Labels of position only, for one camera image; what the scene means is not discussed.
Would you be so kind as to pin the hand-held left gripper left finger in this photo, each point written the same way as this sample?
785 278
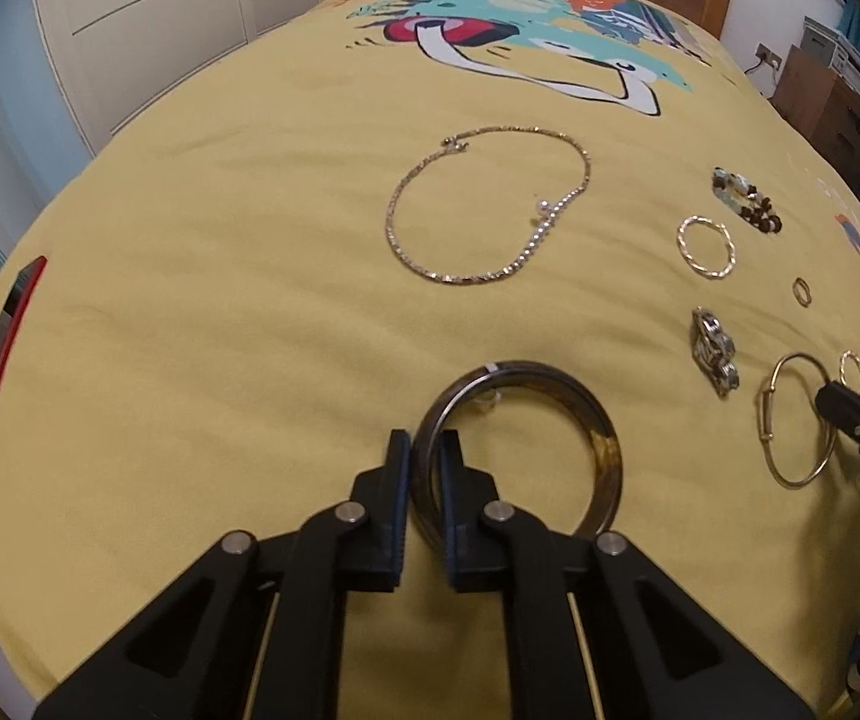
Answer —
398 517

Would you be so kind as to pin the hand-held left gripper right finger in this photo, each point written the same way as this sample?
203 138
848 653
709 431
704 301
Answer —
451 525

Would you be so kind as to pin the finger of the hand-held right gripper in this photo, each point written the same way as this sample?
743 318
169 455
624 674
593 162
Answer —
838 405

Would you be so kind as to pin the dark tortoiseshell bangle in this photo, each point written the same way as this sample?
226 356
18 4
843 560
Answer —
610 465

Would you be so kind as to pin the twisted silver bangle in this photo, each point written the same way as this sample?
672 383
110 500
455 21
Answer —
679 244

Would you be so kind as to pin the brown wooden nightstand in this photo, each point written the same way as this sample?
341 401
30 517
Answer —
812 90

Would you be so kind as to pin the yellow printed blanket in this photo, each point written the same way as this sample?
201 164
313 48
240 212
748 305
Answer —
212 240

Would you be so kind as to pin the white printer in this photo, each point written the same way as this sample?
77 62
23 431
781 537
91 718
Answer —
823 37

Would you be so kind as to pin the phone in red case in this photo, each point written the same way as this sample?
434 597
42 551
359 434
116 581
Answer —
6 330

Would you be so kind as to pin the white wardrobe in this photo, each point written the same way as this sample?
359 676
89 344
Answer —
137 15

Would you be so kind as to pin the wall outlet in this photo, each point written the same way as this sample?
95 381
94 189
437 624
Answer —
769 56

